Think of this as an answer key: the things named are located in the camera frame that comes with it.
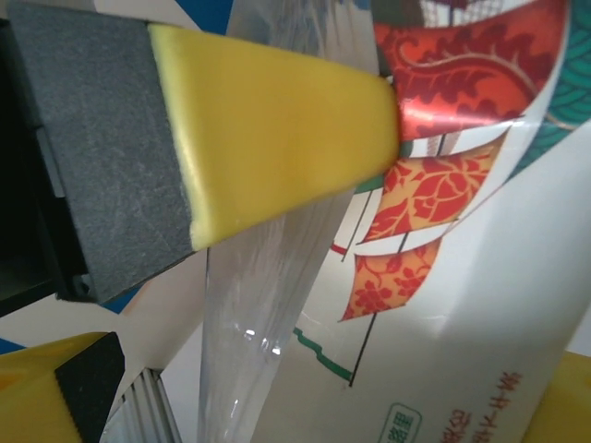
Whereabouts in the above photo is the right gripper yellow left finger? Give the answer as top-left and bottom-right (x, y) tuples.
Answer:
(0, 330), (127, 443)

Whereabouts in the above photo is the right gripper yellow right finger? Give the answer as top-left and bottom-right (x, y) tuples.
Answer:
(529, 350), (591, 443)

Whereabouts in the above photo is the white label square bottle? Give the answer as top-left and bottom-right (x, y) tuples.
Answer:
(193, 0), (591, 443)

